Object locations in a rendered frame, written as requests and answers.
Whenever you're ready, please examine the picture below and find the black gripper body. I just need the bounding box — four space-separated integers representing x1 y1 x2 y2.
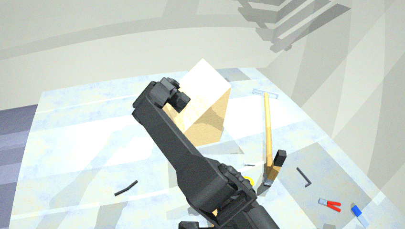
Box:
178 207 234 229

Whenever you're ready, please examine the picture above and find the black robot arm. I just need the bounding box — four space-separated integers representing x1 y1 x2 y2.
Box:
132 77 280 229

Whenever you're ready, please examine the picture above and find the yellow ring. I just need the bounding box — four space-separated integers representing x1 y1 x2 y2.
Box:
244 177 254 186

